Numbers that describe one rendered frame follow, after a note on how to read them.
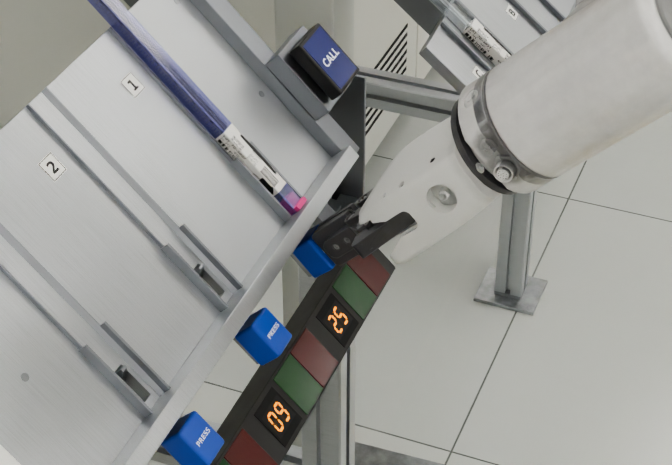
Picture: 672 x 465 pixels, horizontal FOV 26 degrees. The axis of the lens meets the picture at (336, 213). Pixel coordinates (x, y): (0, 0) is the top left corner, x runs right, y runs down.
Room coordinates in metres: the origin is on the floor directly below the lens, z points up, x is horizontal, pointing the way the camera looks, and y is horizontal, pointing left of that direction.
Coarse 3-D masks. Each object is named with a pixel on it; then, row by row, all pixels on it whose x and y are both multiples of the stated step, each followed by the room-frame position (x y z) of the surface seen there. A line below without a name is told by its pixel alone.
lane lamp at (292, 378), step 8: (288, 360) 0.77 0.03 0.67; (280, 368) 0.76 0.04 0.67; (288, 368) 0.76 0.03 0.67; (296, 368) 0.77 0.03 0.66; (280, 376) 0.75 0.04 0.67; (288, 376) 0.76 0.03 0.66; (296, 376) 0.76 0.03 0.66; (304, 376) 0.76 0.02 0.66; (280, 384) 0.75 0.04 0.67; (288, 384) 0.75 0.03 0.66; (296, 384) 0.75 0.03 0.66; (304, 384) 0.76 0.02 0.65; (312, 384) 0.76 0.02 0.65; (288, 392) 0.74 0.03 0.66; (296, 392) 0.75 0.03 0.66; (304, 392) 0.75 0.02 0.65; (312, 392) 0.76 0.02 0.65; (320, 392) 0.76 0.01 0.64; (296, 400) 0.74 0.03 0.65; (304, 400) 0.75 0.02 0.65; (312, 400) 0.75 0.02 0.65; (304, 408) 0.74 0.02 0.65
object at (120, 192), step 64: (128, 64) 0.90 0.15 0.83; (192, 64) 0.94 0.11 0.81; (64, 128) 0.81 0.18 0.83; (128, 128) 0.85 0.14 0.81; (192, 128) 0.88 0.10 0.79; (256, 128) 0.92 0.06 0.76; (0, 192) 0.74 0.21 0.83; (64, 192) 0.77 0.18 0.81; (128, 192) 0.80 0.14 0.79; (192, 192) 0.83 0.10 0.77; (256, 192) 0.87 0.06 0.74; (0, 256) 0.70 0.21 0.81; (64, 256) 0.73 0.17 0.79; (128, 256) 0.76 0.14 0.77; (192, 256) 0.79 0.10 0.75; (256, 256) 0.82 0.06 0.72; (0, 320) 0.66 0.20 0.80; (64, 320) 0.69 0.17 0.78; (128, 320) 0.71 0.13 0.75; (192, 320) 0.74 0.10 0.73; (0, 384) 0.63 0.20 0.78; (64, 384) 0.65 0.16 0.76; (128, 384) 0.68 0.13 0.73; (64, 448) 0.61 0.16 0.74
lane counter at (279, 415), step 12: (276, 396) 0.74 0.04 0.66; (264, 408) 0.72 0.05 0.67; (276, 408) 0.73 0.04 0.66; (288, 408) 0.73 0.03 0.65; (264, 420) 0.71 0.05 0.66; (276, 420) 0.72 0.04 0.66; (288, 420) 0.72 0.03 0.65; (300, 420) 0.73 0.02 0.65; (276, 432) 0.71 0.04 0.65; (288, 432) 0.72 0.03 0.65
